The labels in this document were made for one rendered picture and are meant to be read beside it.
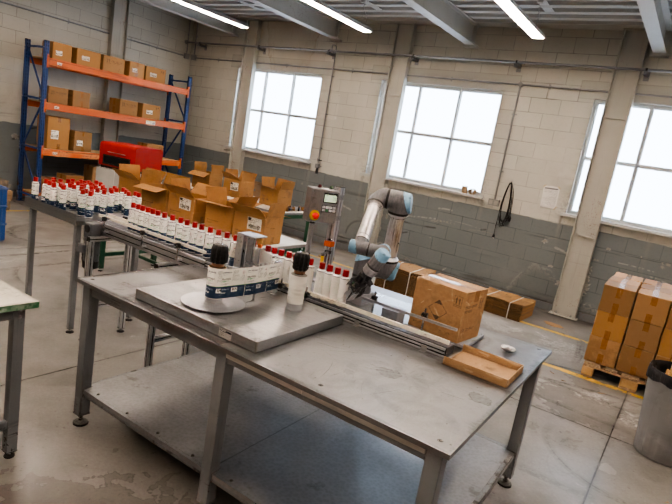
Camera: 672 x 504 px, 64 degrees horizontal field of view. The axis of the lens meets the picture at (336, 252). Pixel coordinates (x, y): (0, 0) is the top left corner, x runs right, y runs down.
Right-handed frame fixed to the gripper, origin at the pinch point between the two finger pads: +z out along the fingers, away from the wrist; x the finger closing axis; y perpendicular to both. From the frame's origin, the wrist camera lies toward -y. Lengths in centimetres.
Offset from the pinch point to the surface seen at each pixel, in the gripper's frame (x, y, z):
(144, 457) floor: -6, 74, 111
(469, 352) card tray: 62, -12, -25
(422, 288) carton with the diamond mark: 22.1, -17.7, -27.8
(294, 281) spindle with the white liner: -16.6, 32.6, -1.7
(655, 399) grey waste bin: 156, -173, -30
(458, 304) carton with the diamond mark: 42, -15, -37
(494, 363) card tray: 74, -11, -31
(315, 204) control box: -50, -1, -23
